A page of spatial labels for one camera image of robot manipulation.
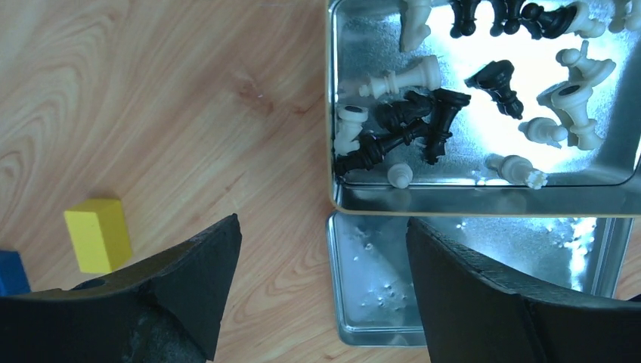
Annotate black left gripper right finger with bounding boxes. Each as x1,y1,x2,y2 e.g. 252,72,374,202
406,217,640,362

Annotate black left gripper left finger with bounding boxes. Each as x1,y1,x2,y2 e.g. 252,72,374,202
1,214,242,362

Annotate white pawn chess piece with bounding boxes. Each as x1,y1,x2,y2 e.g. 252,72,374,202
387,163,413,189

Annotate white king chess piece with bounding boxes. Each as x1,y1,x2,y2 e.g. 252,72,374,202
358,55,442,98

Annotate white queen chess piece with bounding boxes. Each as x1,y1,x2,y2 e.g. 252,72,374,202
486,155,548,190

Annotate black bishop chess piece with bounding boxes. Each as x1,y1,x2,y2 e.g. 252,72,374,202
333,119,432,176

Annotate black chess piece lying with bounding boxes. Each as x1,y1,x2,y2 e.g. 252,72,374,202
424,88,471,165

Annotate silver tin lid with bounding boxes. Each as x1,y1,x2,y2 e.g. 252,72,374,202
327,212,633,347

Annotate yellow wooden block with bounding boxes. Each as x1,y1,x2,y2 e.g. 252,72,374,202
63,199,133,274

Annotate blue toy brick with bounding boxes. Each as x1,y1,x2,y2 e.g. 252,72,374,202
1,250,31,296

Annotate gold metal tin box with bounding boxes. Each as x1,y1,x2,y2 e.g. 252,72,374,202
327,1,640,216

